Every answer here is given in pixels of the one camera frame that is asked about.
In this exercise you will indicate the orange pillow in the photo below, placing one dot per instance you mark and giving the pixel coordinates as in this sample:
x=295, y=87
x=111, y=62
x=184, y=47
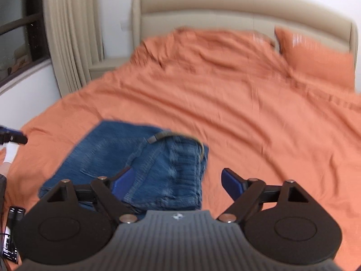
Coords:
x=318, y=59

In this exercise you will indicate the blue denim pants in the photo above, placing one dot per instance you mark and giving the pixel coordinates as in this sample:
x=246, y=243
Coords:
x=112, y=149

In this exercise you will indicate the beige curtain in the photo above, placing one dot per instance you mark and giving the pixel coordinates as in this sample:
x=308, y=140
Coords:
x=73, y=34

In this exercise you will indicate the orange bed sheet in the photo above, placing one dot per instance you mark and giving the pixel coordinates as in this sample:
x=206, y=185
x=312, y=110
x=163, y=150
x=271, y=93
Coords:
x=225, y=96

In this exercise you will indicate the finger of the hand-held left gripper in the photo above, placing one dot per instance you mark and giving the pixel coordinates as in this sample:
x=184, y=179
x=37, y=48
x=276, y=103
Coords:
x=12, y=137

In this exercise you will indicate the beige nightstand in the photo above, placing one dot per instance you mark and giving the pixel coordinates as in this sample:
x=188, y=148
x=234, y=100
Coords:
x=108, y=66

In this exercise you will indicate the dark framed window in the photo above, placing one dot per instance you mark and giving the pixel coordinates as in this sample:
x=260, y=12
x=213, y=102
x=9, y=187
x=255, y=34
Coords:
x=19, y=39

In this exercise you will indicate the black smartphone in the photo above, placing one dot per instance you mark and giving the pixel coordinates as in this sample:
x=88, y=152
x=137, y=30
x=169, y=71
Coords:
x=12, y=237

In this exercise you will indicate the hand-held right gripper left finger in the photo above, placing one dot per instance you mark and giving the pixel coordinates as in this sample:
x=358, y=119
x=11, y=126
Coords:
x=124, y=185

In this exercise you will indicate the beige padded headboard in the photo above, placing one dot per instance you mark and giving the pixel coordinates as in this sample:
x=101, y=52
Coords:
x=225, y=8

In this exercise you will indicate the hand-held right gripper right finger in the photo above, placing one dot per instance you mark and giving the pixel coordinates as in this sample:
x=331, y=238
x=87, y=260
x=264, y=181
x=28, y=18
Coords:
x=231, y=182

